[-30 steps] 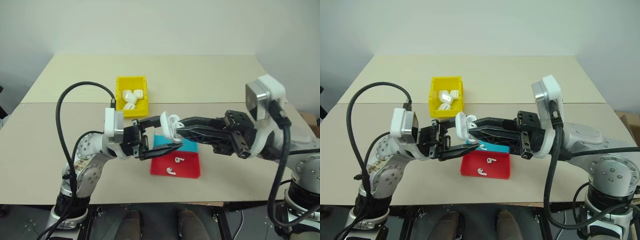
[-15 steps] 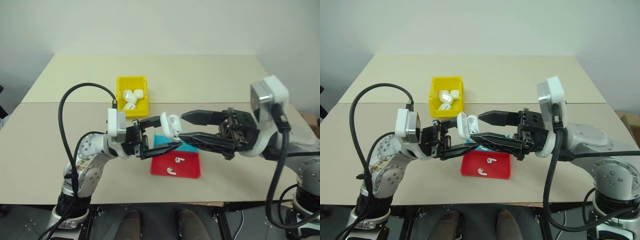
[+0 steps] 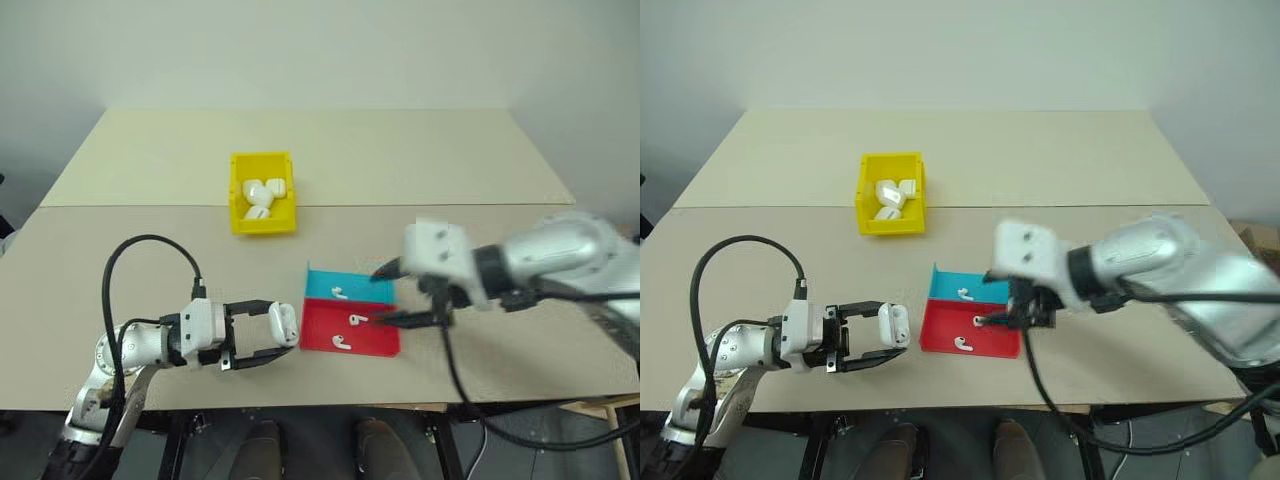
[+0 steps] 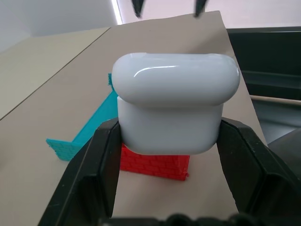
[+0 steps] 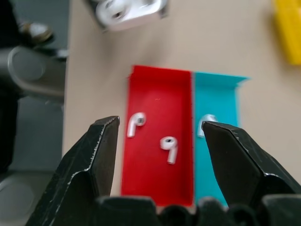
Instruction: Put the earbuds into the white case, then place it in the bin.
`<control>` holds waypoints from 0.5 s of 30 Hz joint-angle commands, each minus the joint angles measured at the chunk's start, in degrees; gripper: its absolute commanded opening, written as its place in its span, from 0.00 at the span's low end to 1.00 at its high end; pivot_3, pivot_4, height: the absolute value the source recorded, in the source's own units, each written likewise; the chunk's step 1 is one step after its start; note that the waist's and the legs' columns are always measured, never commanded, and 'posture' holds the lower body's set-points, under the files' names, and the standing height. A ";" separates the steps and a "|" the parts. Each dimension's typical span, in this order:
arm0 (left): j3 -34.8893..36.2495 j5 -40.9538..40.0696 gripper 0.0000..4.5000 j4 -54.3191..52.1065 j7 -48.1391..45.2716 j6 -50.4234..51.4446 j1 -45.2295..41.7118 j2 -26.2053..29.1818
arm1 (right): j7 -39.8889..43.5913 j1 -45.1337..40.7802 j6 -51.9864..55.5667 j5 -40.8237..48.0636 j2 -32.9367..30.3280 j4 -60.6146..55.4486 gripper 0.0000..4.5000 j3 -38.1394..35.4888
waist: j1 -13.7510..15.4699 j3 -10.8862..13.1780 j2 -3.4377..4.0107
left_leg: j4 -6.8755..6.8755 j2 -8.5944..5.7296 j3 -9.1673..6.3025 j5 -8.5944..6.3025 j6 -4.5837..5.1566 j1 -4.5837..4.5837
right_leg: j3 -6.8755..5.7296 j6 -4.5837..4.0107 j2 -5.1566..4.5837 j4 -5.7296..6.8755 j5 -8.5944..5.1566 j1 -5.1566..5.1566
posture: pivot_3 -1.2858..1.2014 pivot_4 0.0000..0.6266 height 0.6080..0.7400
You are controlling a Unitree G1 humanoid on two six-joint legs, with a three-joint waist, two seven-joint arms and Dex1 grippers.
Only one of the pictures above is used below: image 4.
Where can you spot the teal brick-pattern plastic bin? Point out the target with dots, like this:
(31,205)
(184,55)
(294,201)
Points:
(94,122)

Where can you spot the white earbuds charging case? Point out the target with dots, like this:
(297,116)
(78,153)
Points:
(174,99)

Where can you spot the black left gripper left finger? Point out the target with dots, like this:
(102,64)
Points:
(91,179)

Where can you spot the light wooden stick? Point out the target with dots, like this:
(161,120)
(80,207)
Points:
(277,100)

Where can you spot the black plastic crate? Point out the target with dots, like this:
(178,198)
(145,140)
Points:
(270,58)

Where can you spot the red brick-pattern plastic bin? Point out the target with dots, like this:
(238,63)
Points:
(152,164)

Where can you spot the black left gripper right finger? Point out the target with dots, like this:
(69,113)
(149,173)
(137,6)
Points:
(256,179)

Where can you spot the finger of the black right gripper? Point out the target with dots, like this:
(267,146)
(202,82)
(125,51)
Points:
(138,7)
(200,7)

